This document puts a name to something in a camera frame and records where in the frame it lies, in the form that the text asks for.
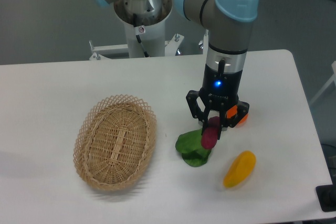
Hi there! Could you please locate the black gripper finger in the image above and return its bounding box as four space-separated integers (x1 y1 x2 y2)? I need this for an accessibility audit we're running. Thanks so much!
186 90 210 133
217 101 249 140

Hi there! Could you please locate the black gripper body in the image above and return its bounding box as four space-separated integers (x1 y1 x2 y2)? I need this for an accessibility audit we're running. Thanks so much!
198 65 243 112

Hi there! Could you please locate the purple sweet potato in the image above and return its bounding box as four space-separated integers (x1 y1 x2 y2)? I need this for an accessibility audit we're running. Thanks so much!
201 116 220 150

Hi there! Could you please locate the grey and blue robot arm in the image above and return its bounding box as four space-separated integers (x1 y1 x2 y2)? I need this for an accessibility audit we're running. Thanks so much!
96 0 259 133

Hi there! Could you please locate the woven wicker basket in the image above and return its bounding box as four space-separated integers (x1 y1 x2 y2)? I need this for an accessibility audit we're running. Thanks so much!
73 94 156 191

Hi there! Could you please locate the orange carrot piece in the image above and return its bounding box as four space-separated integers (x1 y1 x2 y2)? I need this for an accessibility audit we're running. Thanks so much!
226 105 248 126

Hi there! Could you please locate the green leafy vegetable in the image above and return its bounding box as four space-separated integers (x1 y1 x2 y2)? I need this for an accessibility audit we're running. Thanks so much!
175 129 211 167

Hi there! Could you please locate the yellow mango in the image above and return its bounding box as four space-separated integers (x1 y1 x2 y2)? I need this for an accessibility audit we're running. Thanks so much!
223 151 256 188

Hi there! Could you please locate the black device at table edge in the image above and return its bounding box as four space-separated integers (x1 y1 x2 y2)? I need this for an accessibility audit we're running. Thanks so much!
316 185 335 212

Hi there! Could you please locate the white metal base frame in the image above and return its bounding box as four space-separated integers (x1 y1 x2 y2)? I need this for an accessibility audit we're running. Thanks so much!
88 29 209 60

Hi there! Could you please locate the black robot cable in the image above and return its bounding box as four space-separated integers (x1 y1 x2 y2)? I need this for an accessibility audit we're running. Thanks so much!
132 13 150 58

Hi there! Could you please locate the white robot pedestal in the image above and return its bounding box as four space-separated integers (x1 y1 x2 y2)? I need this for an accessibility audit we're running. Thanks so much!
113 0 172 55

